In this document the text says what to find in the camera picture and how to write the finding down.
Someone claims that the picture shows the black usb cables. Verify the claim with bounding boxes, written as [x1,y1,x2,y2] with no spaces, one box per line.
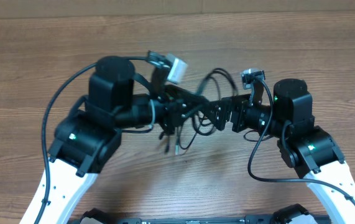
[157,67,239,156]

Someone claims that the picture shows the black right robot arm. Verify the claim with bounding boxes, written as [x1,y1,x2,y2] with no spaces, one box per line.
[200,78,355,223]

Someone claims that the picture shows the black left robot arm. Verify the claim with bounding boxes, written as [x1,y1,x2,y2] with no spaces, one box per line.
[22,52,202,223]

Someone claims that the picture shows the black right camera cable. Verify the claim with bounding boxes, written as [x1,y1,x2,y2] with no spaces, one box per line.
[247,70,355,224]

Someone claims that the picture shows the black camera cable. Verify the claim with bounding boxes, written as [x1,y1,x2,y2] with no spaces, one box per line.
[247,70,355,224]
[32,51,172,224]

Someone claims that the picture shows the black left camera cable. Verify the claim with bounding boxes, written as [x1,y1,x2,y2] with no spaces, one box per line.
[32,51,172,224]

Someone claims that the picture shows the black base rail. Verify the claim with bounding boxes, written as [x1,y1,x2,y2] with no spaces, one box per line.
[71,208,321,224]

